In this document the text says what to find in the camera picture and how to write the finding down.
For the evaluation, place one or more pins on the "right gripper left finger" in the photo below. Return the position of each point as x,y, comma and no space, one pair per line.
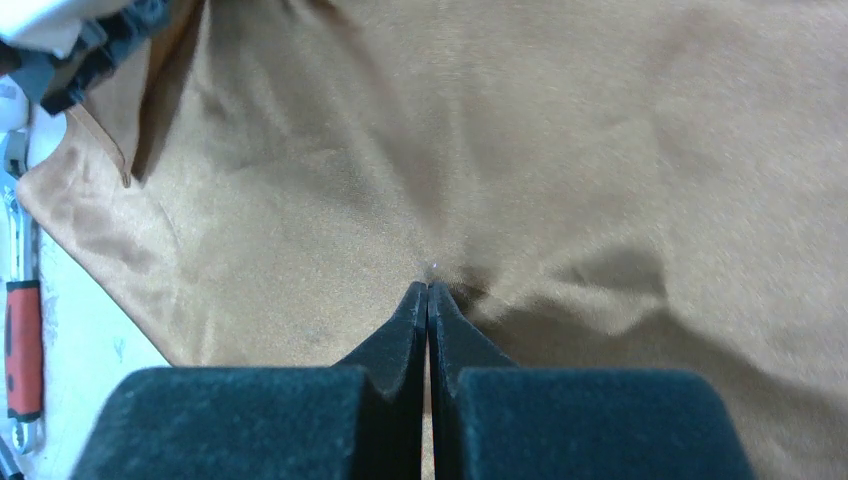
360,418

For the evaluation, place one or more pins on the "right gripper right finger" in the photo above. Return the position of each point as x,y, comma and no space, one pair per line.
493,419

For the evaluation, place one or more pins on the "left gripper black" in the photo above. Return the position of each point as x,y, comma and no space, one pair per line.
40,78

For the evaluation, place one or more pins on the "orange cloth napkin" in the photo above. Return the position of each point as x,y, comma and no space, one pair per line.
635,183

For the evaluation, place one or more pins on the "red handled adjustable wrench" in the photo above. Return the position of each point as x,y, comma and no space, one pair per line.
23,335

